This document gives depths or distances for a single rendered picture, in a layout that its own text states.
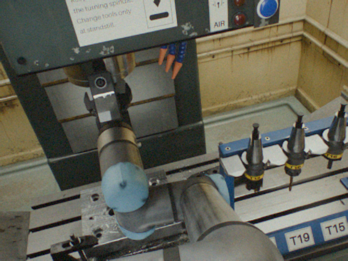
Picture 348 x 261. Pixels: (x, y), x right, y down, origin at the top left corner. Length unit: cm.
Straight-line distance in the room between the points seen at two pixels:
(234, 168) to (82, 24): 51
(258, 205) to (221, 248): 91
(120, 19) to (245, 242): 38
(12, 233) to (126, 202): 114
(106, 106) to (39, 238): 69
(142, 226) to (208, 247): 39
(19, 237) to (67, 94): 67
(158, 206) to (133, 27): 32
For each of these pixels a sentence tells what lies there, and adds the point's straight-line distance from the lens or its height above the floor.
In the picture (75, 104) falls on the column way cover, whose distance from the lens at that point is 138.
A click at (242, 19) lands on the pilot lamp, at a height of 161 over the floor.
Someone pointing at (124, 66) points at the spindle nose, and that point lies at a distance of 76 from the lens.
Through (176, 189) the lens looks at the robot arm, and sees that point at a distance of 67.
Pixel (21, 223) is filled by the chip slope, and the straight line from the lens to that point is 174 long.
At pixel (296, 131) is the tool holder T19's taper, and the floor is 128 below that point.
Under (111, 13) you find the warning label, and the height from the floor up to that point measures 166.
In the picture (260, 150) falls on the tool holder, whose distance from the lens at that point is 87.
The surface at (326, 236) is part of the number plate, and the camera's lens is 115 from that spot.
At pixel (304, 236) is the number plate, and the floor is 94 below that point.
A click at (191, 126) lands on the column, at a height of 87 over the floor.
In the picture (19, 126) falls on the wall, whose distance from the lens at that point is 195.
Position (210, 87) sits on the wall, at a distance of 194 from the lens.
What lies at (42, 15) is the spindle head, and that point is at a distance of 57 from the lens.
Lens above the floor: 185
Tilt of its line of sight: 39 degrees down
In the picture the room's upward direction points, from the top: 9 degrees counter-clockwise
